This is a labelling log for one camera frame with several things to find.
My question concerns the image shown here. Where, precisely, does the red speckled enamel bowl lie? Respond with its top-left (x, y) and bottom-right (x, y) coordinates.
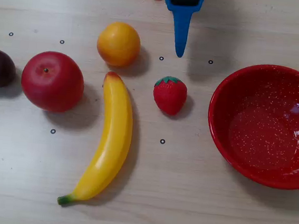
top-left (201, 59), bottom-right (299, 191)

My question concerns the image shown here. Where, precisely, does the orange yellow toy apricot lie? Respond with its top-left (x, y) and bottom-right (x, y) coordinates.
top-left (94, 19), bottom-right (143, 70)

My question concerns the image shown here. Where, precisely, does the red toy strawberry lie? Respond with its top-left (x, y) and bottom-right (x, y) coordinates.
top-left (150, 74), bottom-right (190, 118)

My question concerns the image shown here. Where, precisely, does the yellow toy banana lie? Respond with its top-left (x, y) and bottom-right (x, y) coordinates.
top-left (56, 67), bottom-right (139, 213)

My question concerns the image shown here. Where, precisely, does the red toy apple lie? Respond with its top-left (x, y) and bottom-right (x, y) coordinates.
top-left (18, 48), bottom-right (88, 116)

